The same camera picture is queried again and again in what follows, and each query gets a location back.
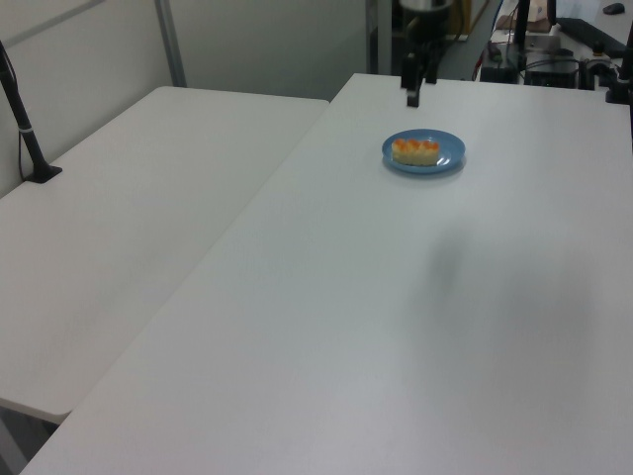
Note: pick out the brown cardboard box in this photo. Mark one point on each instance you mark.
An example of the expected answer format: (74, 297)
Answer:
(538, 10)

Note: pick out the black monitor stand pole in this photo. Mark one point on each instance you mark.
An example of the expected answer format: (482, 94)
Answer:
(522, 25)

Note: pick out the black camera pole with base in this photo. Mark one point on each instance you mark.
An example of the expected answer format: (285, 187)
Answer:
(20, 116)

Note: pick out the blue round plate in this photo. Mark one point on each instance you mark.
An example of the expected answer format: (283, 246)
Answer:
(452, 148)

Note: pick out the emergency stop button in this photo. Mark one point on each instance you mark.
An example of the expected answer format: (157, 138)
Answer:
(599, 49)

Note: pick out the bread with orange topping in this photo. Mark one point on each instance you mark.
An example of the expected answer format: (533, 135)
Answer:
(415, 152)

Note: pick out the white side table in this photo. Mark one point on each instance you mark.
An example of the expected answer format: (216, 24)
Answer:
(123, 222)

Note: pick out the small black device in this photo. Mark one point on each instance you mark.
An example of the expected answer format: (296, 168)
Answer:
(498, 73)

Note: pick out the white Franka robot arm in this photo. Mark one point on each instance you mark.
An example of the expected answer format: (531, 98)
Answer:
(425, 4)

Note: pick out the black clamped camera pole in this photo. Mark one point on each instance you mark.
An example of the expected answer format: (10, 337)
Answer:
(624, 74)

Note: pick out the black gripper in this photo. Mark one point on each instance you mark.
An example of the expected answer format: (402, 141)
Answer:
(427, 27)

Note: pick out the black computer mouse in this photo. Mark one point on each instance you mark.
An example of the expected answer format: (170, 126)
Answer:
(613, 8)

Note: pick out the black computer box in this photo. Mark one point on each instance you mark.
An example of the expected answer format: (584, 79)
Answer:
(550, 74)

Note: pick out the grey metal partition post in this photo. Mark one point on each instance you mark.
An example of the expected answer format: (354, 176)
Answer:
(170, 44)
(381, 34)

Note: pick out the black keyboard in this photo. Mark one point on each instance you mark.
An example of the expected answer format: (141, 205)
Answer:
(588, 32)

